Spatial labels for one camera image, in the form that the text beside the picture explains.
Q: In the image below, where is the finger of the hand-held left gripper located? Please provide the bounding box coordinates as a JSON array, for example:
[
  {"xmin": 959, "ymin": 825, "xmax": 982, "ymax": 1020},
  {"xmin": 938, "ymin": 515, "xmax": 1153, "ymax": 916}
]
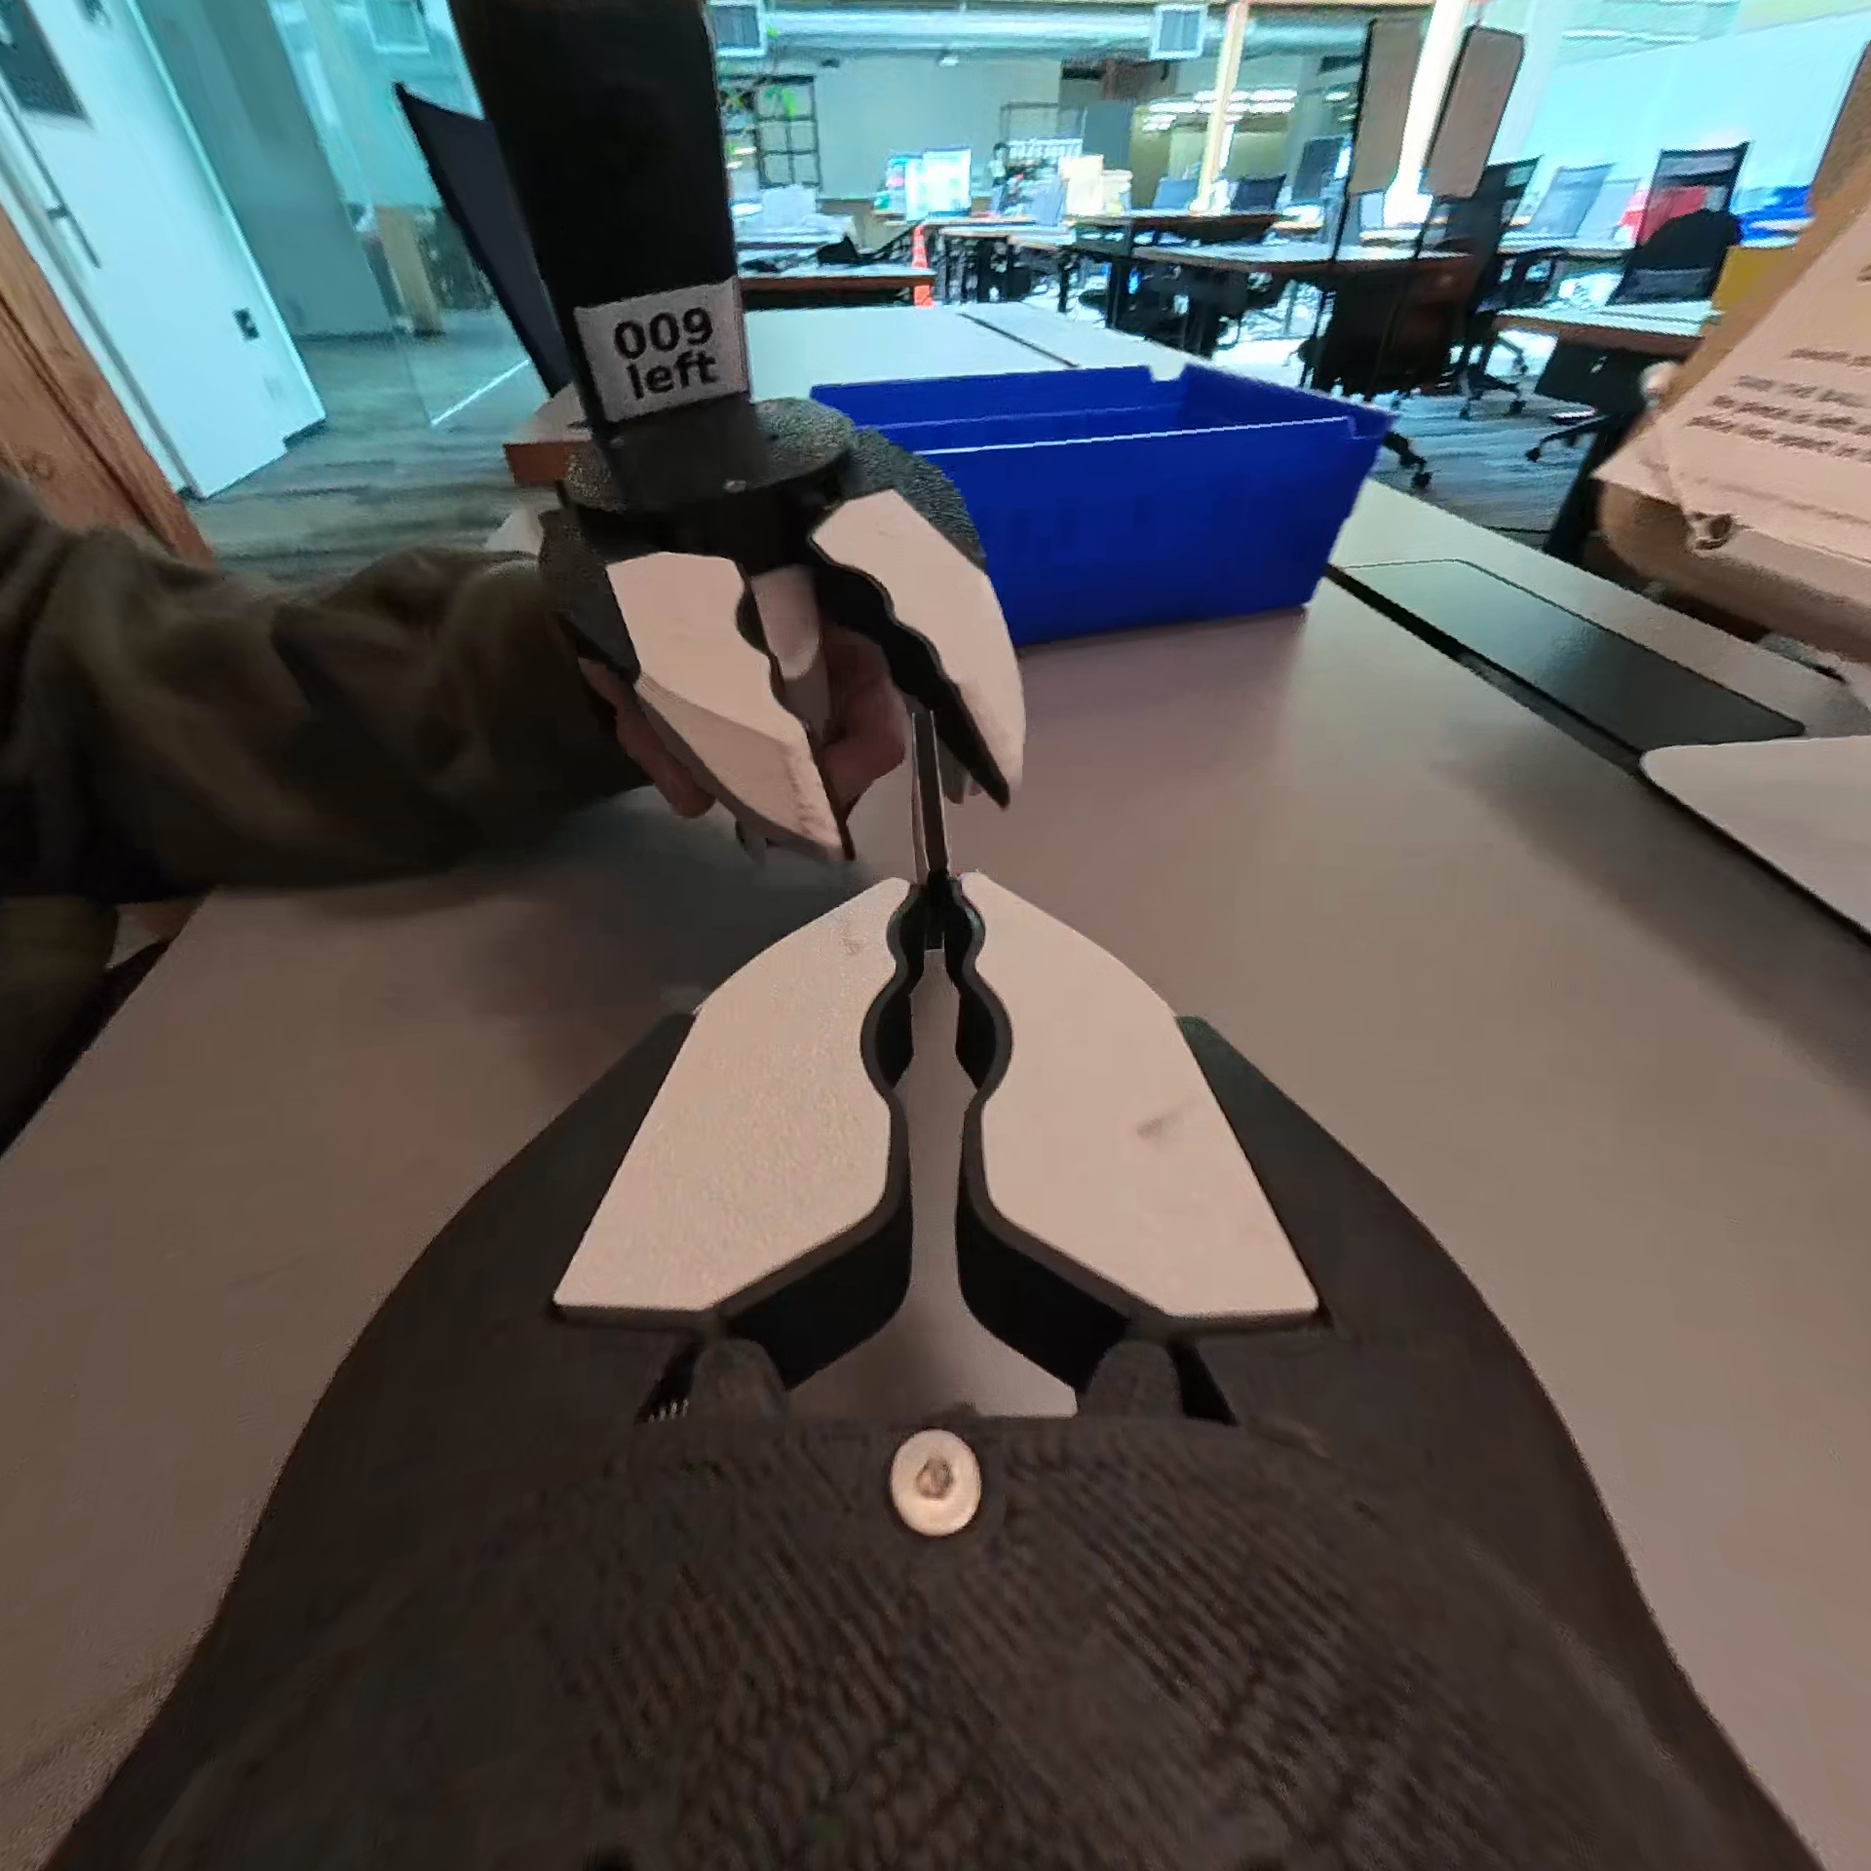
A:
[
  {"xmin": 604, "ymin": 552, "xmax": 854, "ymax": 867},
  {"xmin": 809, "ymin": 490, "xmax": 1028, "ymax": 808}
]

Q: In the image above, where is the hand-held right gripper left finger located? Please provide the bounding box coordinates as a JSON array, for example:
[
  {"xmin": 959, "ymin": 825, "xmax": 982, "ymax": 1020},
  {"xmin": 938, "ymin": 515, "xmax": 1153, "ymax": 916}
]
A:
[{"xmin": 554, "ymin": 878, "xmax": 909, "ymax": 1386}]

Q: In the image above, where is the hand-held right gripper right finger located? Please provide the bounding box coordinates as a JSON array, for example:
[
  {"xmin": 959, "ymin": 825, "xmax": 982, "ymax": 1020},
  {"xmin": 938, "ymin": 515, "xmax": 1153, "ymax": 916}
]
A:
[{"xmin": 959, "ymin": 873, "xmax": 1322, "ymax": 1386}]

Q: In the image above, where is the person's left forearm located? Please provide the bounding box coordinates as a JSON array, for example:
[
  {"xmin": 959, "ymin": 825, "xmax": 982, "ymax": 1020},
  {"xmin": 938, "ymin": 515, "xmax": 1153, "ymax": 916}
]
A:
[{"xmin": 0, "ymin": 480, "xmax": 646, "ymax": 907}]

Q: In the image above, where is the person's left hand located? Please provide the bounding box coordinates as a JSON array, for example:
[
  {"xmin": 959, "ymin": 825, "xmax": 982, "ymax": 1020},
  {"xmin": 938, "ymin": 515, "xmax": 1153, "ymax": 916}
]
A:
[{"xmin": 577, "ymin": 629, "xmax": 916, "ymax": 870}]

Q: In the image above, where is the blue storage bin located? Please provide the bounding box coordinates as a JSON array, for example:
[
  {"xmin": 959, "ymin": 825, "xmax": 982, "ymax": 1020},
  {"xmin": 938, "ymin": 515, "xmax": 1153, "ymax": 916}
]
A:
[{"xmin": 809, "ymin": 362, "xmax": 1398, "ymax": 649}]

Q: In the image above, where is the grey panel on pole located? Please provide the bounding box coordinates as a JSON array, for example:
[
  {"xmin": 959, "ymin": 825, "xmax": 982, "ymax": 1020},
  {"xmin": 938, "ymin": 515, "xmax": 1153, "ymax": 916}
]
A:
[
  {"xmin": 1352, "ymin": 15, "xmax": 1428, "ymax": 202},
  {"xmin": 1423, "ymin": 26, "xmax": 1528, "ymax": 202}
]

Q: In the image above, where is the person's torso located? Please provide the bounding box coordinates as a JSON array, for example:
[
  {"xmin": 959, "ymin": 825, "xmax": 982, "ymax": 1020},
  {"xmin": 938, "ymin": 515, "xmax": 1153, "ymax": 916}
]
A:
[{"xmin": 0, "ymin": 891, "xmax": 190, "ymax": 1158}]

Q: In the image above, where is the white rounded base board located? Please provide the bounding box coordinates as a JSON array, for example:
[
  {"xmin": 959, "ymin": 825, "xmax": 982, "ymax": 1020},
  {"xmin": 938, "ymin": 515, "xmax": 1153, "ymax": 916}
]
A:
[{"xmin": 1638, "ymin": 734, "xmax": 1871, "ymax": 939}]

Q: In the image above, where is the wooden sign board with paper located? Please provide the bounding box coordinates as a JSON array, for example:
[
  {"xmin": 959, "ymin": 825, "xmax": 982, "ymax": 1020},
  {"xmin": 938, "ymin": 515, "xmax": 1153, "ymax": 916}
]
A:
[{"xmin": 1590, "ymin": 148, "xmax": 1871, "ymax": 677}]

